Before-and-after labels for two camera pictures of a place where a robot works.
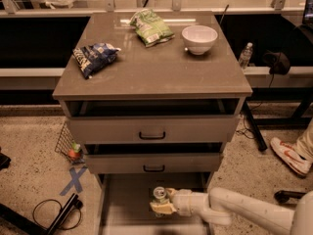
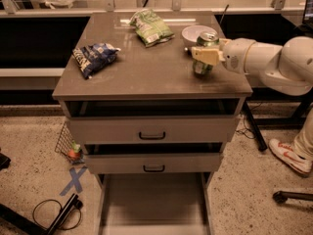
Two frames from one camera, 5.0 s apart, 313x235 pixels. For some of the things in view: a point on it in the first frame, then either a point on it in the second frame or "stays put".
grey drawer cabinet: (156, 116) stays put
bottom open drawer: (124, 204) stays put
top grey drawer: (153, 128) stays put
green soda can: (158, 196) to (205, 38)
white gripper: (183, 201) to (234, 55)
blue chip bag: (91, 58) stays put
